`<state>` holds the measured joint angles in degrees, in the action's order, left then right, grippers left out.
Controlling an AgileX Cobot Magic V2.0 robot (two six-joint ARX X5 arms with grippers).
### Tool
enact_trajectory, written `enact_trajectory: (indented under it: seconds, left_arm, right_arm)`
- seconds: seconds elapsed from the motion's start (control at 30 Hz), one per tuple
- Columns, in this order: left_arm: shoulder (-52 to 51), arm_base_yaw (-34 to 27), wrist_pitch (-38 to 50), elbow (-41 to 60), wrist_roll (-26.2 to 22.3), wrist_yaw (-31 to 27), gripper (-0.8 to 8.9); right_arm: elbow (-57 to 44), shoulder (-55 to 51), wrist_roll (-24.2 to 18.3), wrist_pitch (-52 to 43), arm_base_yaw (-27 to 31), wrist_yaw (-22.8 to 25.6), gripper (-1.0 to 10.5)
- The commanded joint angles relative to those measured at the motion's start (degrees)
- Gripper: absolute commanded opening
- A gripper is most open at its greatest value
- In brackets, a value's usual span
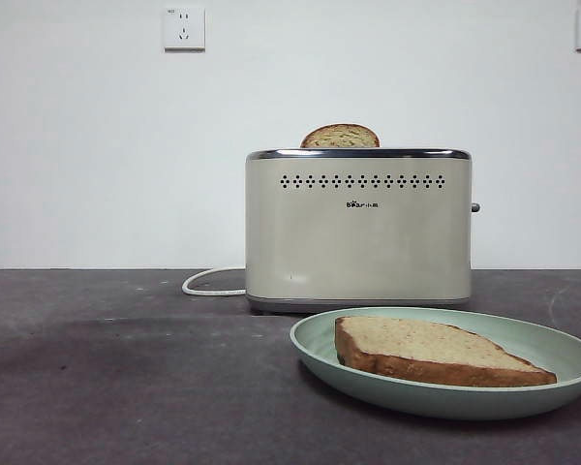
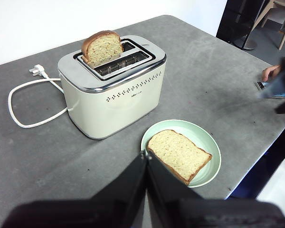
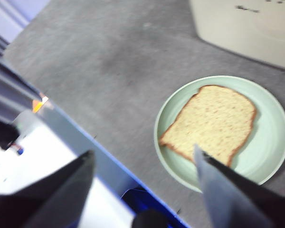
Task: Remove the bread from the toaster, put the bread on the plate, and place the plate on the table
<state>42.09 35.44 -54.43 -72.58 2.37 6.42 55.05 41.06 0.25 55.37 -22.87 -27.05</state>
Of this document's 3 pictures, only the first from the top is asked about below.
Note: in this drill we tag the large square bread slice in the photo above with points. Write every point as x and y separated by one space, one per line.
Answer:
416 346

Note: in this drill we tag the pale green oval plate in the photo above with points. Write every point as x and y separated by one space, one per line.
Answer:
416 399

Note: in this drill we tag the cream two-slot toaster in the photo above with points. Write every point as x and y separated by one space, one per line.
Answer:
358 242

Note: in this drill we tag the small round-topped bread slice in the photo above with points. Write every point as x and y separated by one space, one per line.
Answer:
339 138

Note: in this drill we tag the grey toaster lever knob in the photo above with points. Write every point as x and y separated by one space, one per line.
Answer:
476 207

